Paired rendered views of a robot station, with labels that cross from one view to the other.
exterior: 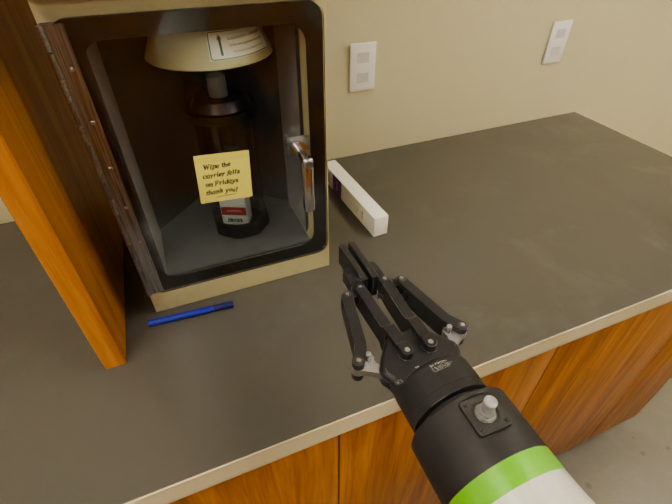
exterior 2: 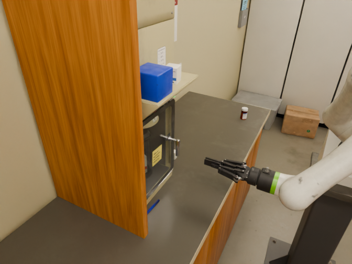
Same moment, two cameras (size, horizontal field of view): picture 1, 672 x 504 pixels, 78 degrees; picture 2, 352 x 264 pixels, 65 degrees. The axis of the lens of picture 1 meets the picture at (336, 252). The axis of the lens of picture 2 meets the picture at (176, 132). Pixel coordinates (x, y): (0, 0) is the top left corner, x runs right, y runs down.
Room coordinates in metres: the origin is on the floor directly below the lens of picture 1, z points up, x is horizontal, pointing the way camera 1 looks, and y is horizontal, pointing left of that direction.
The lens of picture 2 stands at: (-0.25, 0.72, 1.89)
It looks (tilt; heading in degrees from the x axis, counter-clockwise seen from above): 32 degrees down; 319
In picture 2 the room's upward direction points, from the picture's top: 1 degrees clockwise
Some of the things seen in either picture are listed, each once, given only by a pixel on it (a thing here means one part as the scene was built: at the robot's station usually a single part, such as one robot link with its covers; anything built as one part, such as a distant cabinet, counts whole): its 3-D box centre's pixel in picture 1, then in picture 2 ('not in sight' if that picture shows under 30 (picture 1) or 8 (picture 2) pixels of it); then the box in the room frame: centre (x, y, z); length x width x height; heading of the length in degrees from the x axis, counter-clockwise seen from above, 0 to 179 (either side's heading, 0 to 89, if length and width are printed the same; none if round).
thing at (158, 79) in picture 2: not in sight; (152, 81); (0.45, 0.23, 1.56); 0.10 x 0.10 x 0.09; 22
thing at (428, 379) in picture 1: (426, 372); (247, 174); (0.23, -0.08, 1.14); 0.09 x 0.08 x 0.07; 22
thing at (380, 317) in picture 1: (380, 325); (230, 171); (0.28, -0.05, 1.14); 0.11 x 0.01 x 0.04; 25
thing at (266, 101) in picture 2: not in sight; (254, 110); (1.63, -2.32, 0.17); 0.60 x 0.42 x 0.33; 20
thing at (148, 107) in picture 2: not in sight; (166, 97); (0.49, 0.14, 1.46); 0.32 x 0.12 x 0.10; 112
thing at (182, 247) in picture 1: (225, 167); (156, 152); (0.53, 0.16, 1.19); 0.30 x 0.01 x 0.40; 112
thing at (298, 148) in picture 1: (304, 178); (174, 146); (0.55, 0.05, 1.17); 0.05 x 0.03 x 0.10; 22
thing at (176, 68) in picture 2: not in sight; (172, 73); (0.50, 0.10, 1.54); 0.05 x 0.05 x 0.06; 30
